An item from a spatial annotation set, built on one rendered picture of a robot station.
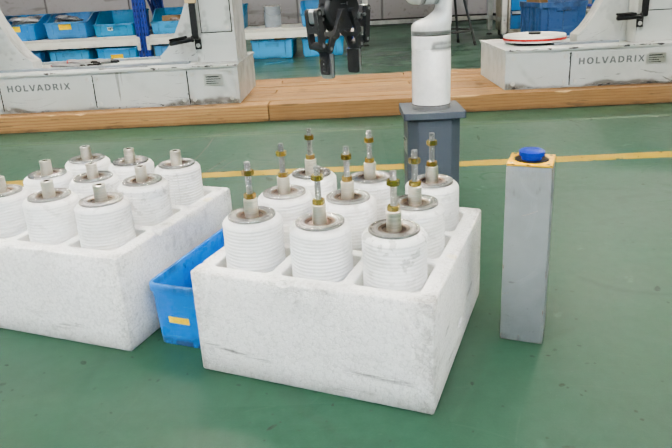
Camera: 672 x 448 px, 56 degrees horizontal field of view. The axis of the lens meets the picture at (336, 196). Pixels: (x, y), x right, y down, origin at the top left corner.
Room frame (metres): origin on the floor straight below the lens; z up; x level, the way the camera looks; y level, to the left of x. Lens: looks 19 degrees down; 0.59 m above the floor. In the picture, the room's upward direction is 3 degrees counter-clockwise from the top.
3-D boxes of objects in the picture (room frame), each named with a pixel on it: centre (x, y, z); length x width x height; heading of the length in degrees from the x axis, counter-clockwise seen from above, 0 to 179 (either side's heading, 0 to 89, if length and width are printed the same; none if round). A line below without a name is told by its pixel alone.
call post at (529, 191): (0.96, -0.32, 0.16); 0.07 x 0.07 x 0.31; 67
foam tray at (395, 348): (1.00, -0.02, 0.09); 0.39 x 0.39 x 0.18; 67
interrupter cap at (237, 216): (0.94, 0.14, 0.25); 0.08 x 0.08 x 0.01
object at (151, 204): (1.17, 0.37, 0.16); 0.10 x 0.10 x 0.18
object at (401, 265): (0.85, -0.08, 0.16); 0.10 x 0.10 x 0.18
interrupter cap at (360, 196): (1.00, -0.02, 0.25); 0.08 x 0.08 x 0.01
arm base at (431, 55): (1.51, -0.24, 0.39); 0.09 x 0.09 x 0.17; 88
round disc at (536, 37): (3.19, -1.03, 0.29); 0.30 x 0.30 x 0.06
